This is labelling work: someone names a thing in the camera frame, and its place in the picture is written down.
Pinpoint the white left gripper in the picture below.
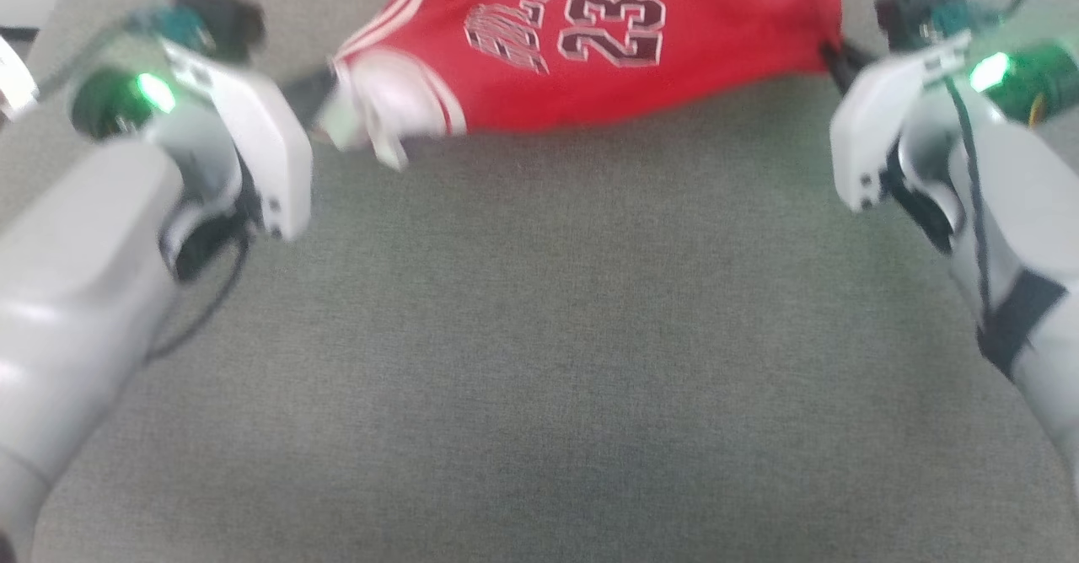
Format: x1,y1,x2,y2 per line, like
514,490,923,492
164,40,339,241

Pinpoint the grey fabric sofa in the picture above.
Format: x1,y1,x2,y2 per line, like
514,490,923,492
0,0,1079,563

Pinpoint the red basketball jersey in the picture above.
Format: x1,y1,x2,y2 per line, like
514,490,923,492
333,0,844,169

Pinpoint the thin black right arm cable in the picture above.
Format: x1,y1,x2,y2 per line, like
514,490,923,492
942,0,1050,319

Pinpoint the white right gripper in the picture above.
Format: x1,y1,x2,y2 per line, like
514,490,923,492
818,32,972,214

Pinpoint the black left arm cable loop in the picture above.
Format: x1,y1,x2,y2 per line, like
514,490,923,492
150,230,254,362

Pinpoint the white paper cable tag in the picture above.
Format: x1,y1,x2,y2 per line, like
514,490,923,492
0,36,40,122

